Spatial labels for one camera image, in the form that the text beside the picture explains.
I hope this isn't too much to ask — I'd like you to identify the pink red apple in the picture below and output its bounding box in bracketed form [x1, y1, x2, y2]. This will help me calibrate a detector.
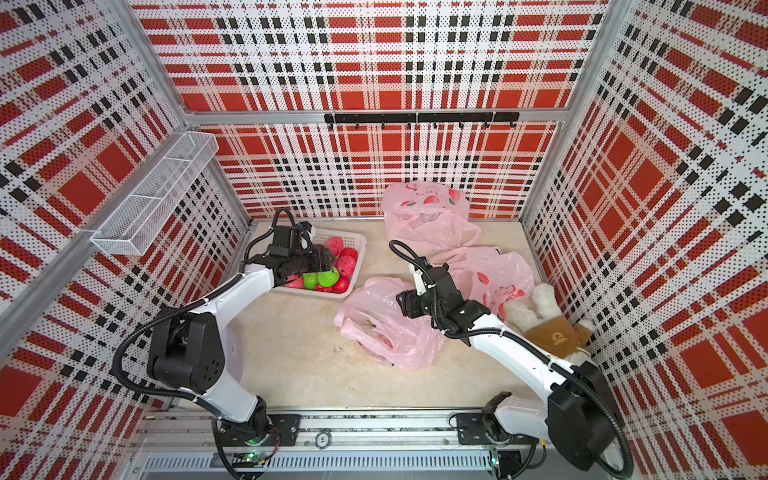
[285, 276, 304, 289]
[335, 256, 357, 277]
[324, 236, 345, 257]

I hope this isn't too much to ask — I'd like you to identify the green apple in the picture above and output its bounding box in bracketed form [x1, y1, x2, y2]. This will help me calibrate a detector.
[302, 273, 319, 291]
[316, 267, 341, 288]

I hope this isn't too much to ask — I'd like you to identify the pink plastic bag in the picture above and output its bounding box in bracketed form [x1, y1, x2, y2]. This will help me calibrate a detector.
[381, 181, 482, 252]
[333, 277, 445, 370]
[429, 246, 535, 321]

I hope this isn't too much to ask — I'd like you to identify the white plastic basket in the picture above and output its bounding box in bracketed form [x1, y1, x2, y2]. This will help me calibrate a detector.
[275, 223, 368, 301]

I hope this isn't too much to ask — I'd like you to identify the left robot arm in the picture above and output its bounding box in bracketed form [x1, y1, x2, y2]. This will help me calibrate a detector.
[111, 221, 334, 443]

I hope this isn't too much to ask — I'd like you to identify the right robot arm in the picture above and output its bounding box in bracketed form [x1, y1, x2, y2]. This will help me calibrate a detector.
[396, 259, 634, 479]

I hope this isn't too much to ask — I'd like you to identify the white plush teddy bear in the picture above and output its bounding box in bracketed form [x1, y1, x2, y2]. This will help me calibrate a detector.
[502, 283, 595, 365]

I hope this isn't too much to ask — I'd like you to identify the white wire wall shelf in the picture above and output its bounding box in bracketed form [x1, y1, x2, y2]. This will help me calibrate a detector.
[91, 131, 218, 256]

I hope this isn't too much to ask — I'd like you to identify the black hook rail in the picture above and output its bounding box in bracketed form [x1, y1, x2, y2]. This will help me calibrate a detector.
[323, 111, 521, 128]

